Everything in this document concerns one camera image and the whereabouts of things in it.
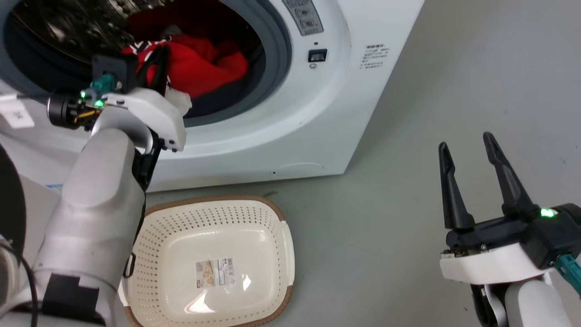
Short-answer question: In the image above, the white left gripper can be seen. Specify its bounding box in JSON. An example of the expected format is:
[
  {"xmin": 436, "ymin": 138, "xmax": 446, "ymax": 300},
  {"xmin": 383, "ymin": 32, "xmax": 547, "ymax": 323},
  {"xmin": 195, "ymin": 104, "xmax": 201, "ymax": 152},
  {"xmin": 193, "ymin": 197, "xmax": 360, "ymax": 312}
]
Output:
[{"xmin": 101, "ymin": 45, "xmax": 192, "ymax": 153}]

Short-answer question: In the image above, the teal cable connector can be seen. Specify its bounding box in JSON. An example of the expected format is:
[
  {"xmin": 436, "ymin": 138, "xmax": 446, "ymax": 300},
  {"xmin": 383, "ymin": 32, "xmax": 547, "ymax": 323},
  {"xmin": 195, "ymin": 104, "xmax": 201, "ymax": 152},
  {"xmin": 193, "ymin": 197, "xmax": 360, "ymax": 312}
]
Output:
[
  {"xmin": 89, "ymin": 74, "xmax": 118, "ymax": 94},
  {"xmin": 555, "ymin": 253, "xmax": 581, "ymax": 297}
]

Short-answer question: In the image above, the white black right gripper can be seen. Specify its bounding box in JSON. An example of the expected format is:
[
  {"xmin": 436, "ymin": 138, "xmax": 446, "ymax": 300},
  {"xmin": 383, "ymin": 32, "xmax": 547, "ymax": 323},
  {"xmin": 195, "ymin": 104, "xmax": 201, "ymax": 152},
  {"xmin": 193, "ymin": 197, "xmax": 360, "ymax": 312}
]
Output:
[{"xmin": 438, "ymin": 131, "xmax": 553, "ymax": 286}]

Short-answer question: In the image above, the cream perforated laundry basket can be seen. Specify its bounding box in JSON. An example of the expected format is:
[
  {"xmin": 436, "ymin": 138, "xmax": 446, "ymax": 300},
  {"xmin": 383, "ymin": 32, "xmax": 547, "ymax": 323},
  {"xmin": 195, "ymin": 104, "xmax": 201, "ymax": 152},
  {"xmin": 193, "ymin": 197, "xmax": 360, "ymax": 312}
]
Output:
[{"xmin": 119, "ymin": 195, "xmax": 295, "ymax": 327}]

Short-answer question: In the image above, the grey rubber door gasket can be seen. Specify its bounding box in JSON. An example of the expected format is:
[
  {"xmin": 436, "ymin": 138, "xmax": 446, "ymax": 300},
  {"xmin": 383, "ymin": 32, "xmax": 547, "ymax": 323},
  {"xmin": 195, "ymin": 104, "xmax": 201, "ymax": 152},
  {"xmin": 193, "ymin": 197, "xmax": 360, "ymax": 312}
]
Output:
[{"xmin": 0, "ymin": 0, "xmax": 292, "ymax": 128}]

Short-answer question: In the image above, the white paper tag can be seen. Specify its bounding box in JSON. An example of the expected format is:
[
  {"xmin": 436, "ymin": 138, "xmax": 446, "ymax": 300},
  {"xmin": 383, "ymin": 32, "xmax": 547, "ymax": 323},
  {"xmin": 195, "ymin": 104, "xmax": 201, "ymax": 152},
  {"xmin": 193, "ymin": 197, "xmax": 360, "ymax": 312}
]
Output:
[{"xmin": 0, "ymin": 92, "xmax": 35, "ymax": 129}]

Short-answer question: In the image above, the white front-load washing machine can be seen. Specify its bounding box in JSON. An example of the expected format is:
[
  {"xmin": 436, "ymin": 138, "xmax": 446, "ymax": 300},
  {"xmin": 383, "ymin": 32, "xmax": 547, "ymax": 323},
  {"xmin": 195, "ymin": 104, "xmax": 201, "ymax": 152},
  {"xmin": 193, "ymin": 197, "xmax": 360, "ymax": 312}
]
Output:
[{"xmin": 0, "ymin": 0, "xmax": 425, "ymax": 193}]

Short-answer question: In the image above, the teal right cable connector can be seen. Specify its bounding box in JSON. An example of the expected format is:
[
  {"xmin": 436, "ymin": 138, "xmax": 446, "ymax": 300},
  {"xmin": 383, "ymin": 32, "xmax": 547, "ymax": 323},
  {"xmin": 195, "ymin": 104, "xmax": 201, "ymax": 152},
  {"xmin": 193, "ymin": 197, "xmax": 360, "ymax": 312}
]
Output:
[{"xmin": 555, "ymin": 253, "xmax": 581, "ymax": 297}]

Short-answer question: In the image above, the printed warning sticker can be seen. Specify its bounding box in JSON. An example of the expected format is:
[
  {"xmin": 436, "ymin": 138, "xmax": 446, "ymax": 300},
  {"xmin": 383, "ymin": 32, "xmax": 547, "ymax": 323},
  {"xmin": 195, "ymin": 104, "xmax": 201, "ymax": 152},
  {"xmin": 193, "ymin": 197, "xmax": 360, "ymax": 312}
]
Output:
[{"xmin": 360, "ymin": 44, "xmax": 389, "ymax": 69}]

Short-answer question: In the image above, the steel washing machine drum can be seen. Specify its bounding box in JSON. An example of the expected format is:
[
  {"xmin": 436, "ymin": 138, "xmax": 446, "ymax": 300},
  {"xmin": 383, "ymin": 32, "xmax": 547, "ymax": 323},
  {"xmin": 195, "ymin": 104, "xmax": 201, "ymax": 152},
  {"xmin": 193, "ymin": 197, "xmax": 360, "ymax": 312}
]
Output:
[{"xmin": 4, "ymin": 0, "xmax": 268, "ymax": 98}]

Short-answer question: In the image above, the teal left cable connector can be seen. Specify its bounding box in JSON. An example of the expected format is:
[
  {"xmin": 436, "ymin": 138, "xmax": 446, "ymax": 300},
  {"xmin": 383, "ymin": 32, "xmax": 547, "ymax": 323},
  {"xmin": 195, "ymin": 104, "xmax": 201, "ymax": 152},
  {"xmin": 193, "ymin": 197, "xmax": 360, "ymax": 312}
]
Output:
[{"xmin": 89, "ymin": 74, "xmax": 118, "ymax": 94}]

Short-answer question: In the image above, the red garment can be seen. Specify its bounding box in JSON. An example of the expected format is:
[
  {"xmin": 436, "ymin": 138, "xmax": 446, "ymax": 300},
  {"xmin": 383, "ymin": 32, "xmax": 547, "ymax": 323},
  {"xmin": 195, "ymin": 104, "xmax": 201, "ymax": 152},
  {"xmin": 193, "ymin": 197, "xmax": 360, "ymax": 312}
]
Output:
[{"xmin": 122, "ymin": 9, "xmax": 250, "ymax": 99}]

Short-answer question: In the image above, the paper product label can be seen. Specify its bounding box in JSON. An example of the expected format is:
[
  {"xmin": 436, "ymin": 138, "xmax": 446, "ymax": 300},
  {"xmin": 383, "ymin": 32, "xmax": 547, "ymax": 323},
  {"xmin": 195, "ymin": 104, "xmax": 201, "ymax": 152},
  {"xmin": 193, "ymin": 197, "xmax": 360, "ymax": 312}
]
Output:
[{"xmin": 195, "ymin": 257, "xmax": 237, "ymax": 288}]

